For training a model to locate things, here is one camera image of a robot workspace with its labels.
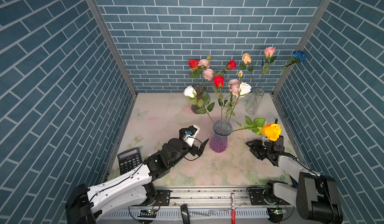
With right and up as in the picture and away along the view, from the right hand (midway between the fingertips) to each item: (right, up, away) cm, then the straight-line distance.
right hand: (249, 145), depth 90 cm
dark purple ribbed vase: (-30, +35, +8) cm, 47 cm away
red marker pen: (-14, -25, -19) cm, 35 cm away
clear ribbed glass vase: (+8, +26, +15) cm, 31 cm away
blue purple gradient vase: (-18, +12, -9) cm, 24 cm away
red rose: (-34, +50, +4) cm, 61 cm away
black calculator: (-71, -7, -5) cm, 71 cm away
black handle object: (-37, -26, -23) cm, 51 cm away
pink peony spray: (-25, +43, -3) cm, 50 cm away
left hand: (-28, +10, -19) cm, 35 cm away
